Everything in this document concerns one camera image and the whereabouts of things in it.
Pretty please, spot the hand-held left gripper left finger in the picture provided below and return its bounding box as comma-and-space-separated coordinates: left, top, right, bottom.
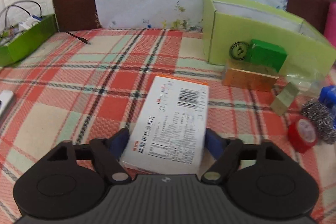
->
47, 128, 132, 184

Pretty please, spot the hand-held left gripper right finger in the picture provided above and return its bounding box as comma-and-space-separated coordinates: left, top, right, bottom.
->
201, 128, 289, 184

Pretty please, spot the white medicine box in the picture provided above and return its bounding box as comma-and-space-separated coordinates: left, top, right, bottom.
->
119, 76, 210, 176

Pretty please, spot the gold brown box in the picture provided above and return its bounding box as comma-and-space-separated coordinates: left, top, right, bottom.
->
222, 59, 279, 93

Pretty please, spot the tan small box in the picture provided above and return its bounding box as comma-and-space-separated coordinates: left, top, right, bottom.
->
270, 81, 299, 116

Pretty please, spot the dark green small box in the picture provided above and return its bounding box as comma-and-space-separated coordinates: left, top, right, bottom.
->
249, 39, 288, 74

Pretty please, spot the steel wool scrubber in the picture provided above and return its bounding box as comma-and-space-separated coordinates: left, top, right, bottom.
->
300, 97, 336, 145

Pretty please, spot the blue plastic box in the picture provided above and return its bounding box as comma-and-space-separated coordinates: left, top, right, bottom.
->
319, 85, 336, 112

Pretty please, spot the light green cardboard box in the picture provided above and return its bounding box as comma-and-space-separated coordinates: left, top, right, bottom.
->
202, 0, 336, 76

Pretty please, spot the plaid tablecloth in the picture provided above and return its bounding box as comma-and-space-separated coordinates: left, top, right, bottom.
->
0, 28, 336, 224

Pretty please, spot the red tape roll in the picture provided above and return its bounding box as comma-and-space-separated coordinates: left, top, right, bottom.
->
287, 116, 319, 154

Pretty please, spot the white charger device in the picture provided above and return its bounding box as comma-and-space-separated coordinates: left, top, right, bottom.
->
0, 91, 14, 116

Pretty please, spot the green box lid tray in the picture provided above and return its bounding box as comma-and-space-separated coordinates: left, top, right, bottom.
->
0, 14, 57, 67

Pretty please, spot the small white blue box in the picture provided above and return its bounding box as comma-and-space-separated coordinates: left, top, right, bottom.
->
18, 15, 43, 31

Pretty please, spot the pink thermos bottle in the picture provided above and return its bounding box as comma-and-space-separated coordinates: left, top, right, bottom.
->
324, 2, 336, 41

